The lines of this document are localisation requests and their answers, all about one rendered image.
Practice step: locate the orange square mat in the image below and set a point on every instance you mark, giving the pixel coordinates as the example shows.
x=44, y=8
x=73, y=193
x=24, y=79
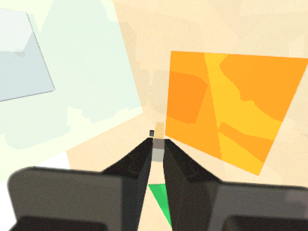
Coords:
x=230, y=106

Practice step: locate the green flat rectangular mat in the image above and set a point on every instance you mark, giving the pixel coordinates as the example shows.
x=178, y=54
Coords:
x=160, y=194

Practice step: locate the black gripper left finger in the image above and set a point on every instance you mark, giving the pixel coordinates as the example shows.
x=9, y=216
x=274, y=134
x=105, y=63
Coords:
x=114, y=196

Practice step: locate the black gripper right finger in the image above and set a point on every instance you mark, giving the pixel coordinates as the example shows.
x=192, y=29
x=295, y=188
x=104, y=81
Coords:
x=200, y=201

